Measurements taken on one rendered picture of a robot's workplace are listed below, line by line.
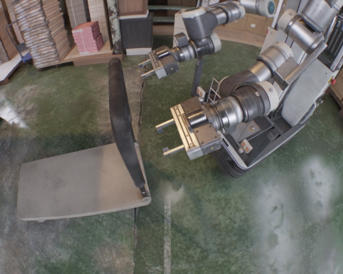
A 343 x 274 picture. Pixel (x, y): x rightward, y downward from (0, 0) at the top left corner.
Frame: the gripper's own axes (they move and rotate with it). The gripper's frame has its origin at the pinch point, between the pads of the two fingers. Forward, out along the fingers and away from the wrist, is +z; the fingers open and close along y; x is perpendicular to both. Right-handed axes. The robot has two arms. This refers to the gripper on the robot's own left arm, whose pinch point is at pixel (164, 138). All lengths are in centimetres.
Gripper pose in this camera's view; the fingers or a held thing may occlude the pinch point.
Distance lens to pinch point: 40.4
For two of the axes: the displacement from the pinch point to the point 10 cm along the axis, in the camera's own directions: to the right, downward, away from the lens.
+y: 2.8, 8.0, -5.3
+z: -9.2, 3.9, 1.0
